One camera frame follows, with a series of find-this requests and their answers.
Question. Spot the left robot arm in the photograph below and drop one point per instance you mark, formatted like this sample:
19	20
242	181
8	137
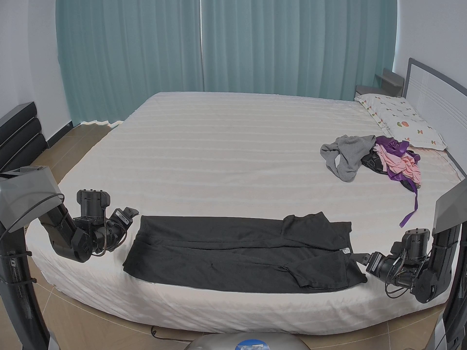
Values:
33	191

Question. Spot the blue-green curtain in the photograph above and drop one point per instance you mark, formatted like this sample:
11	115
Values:
127	49
292	38

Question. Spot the grey garment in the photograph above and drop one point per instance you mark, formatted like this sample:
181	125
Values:
350	155

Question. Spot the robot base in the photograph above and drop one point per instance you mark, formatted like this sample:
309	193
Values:
240	343

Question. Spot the grey bedside table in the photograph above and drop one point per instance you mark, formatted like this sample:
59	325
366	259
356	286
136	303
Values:
386	82

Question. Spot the white printed pillow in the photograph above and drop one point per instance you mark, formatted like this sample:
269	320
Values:
401	120

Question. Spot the black chest of drawers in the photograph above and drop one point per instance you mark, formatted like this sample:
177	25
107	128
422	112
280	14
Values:
20	129

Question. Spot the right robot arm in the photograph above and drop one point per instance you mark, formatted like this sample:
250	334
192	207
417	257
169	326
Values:
443	257

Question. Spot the black garment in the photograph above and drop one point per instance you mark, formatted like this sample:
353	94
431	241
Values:
226	253

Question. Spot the pile of clothes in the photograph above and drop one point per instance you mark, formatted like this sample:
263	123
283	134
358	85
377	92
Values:
399	160

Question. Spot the bed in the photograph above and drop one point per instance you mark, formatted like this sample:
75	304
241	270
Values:
226	151

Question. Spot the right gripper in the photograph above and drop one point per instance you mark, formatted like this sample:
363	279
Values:
383	266

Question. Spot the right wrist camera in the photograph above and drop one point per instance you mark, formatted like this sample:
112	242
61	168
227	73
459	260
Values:
397	249

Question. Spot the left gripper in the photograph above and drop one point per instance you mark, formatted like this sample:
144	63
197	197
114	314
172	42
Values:
113	232

